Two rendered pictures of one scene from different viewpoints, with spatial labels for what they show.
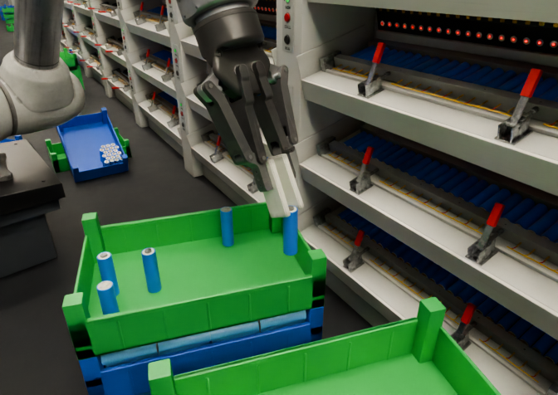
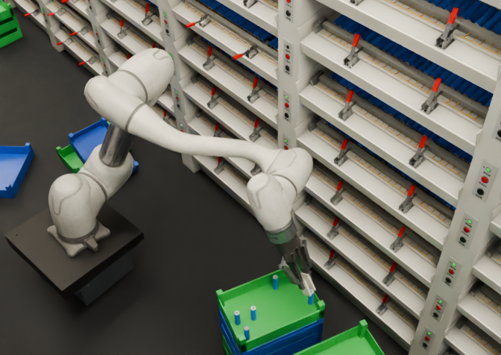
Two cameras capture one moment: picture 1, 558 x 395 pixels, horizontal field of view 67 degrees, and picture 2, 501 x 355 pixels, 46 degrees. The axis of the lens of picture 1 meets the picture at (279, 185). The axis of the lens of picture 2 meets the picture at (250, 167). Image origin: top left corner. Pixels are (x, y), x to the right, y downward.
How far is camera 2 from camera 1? 1.51 m
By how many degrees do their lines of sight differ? 19
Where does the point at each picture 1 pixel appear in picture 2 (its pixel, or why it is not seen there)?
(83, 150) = not seen: hidden behind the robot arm
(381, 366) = (347, 341)
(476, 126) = (383, 238)
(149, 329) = (264, 339)
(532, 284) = (406, 295)
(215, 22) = (285, 246)
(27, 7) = (120, 145)
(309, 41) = not seen: hidden behind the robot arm
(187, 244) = (256, 290)
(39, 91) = (119, 179)
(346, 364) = (335, 343)
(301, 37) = not seen: hidden behind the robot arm
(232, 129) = (291, 277)
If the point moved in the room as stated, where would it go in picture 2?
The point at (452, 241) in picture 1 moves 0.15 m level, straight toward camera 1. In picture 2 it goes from (376, 273) to (368, 309)
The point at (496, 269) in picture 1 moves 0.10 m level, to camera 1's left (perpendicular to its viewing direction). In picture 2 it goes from (394, 288) to (365, 291)
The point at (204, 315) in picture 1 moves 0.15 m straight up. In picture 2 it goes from (282, 331) to (282, 306)
